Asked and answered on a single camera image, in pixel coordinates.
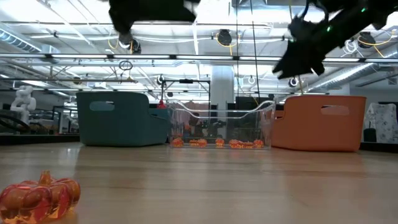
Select black metal stand frame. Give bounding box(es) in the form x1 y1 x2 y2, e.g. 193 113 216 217
160 78 211 108

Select long yellow cable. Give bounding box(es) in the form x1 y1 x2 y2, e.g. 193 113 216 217
287 0 304 95

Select white patterned cloth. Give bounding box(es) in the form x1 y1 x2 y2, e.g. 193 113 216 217
363 102 398 144

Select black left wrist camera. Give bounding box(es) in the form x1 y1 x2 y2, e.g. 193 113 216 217
117 21 134 35

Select orange plastic bin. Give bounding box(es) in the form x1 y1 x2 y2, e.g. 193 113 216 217
271 95 367 152

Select teal plastic bin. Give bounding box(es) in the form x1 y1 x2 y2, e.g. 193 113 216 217
76 91 172 147

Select thin black hanging cable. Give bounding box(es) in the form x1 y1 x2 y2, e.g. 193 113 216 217
235 0 239 94

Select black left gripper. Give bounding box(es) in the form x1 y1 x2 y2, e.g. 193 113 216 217
107 0 201 26

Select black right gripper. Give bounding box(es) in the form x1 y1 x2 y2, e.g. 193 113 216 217
272 0 374 80

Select black curved tube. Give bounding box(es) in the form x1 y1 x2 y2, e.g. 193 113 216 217
0 113 32 133

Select person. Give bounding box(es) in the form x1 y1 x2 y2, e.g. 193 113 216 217
187 112 203 138

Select long white light bar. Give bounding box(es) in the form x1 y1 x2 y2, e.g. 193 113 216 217
0 52 398 63

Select clear plastic bin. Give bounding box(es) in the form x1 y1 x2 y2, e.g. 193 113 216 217
166 98 277 149

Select black bulky object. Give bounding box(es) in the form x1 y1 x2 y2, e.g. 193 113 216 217
363 127 377 143

